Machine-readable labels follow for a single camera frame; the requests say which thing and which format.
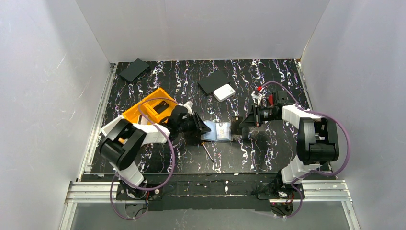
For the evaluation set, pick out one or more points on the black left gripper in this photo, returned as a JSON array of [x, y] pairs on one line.
[[195, 126]]

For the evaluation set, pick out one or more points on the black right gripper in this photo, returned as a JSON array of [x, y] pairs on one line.
[[256, 115]]

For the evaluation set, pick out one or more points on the dark credit card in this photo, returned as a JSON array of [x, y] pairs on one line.
[[235, 122]]

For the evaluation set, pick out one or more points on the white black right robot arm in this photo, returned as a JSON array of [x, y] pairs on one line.
[[317, 138]]

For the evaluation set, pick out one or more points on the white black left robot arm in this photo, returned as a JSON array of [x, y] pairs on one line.
[[122, 144]]

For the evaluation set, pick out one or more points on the black card in bin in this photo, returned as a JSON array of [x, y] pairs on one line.
[[161, 107]]

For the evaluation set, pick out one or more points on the yellow black screwdriver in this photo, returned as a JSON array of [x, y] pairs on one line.
[[207, 152]]

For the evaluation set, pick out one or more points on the white rectangular box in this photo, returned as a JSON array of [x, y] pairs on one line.
[[224, 92]]

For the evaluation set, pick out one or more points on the black flat box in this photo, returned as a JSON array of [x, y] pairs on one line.
[[213, 82]]

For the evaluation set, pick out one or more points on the yellow plastic bin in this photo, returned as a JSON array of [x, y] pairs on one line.
[[145, 108]]

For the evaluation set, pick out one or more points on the black flat pad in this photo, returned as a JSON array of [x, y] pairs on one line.
[[134, 71]]

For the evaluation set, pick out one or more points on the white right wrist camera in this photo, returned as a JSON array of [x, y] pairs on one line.
[[257, 95]]

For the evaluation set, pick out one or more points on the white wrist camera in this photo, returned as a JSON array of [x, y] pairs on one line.
[[189, 105], [257, 95]]

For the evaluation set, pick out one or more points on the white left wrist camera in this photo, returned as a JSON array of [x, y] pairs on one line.
[[189, 105]]

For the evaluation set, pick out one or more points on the aluminium front rail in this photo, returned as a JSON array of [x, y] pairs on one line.
[[103, 192]]

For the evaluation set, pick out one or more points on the aluminium rail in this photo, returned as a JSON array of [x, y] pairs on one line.
[[103, 192], [97, 124]]

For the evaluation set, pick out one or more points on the aluminium left side rail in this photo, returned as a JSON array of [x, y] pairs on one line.
[[97, 124]]

